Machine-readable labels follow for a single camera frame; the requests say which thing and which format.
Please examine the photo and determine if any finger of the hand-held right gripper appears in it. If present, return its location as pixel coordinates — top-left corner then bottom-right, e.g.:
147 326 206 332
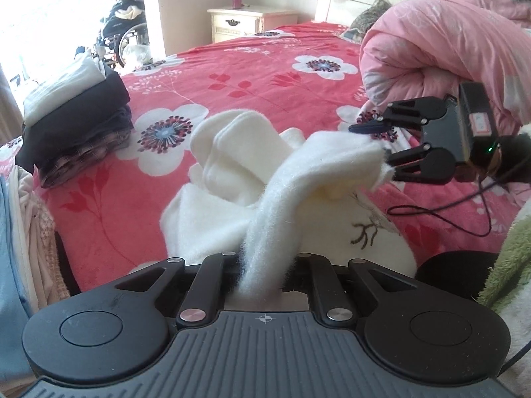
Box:
348 96 449 136
384 143 433 183

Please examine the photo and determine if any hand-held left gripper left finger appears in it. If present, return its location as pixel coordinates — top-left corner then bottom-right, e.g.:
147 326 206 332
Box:
115 251 250 329

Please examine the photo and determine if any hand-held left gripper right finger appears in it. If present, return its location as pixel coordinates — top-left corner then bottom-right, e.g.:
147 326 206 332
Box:
282 252 419 329

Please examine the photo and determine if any white fluffy deer sweater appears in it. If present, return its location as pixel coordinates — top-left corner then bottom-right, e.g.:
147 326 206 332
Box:
160 108 417 311

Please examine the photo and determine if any beige folded clothes pile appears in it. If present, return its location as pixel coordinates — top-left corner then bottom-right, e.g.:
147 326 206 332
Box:
7 165 72 299

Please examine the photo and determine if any stack of dark folded clothes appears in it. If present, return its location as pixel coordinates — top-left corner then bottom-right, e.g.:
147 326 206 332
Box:
17 64 135 189

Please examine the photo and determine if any person's right hand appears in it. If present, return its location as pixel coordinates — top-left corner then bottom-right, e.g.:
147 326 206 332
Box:
457 148 504 184

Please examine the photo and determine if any pink quilt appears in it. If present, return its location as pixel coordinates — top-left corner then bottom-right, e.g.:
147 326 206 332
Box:
359 0 531 138

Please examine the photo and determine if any patterned pillow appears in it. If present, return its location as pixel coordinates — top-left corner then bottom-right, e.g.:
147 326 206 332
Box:
342 0 393 44

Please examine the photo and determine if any black cloth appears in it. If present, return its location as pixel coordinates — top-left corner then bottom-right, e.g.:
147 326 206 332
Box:
415 251 499 300

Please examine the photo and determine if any green fluffy garment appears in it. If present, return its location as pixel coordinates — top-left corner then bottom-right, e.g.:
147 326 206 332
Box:
477 211 531 316

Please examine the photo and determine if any red floral bed sheet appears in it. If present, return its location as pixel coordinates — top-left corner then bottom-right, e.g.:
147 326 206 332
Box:
0 20 531 295

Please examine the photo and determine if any cream nightstand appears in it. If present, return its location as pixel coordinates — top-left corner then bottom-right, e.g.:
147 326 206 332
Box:
207 6 300 45

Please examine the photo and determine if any light blue folded garment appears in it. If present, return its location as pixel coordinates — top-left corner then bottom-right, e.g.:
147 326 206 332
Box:
0 174 40 328

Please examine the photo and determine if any white plastic bag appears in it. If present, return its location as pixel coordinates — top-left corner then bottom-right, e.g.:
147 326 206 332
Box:
123 45 152 68

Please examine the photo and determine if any white folded cloth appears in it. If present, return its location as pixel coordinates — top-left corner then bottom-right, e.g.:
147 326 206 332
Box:
23 52 109 127

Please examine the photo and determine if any beige curtain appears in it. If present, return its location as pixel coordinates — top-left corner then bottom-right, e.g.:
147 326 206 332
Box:
0 64 24 147

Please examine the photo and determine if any wheelchair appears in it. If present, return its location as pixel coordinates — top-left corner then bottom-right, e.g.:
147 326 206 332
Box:
95 0 151 68

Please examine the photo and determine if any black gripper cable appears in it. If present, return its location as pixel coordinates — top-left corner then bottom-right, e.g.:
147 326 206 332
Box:
386 173 506 238

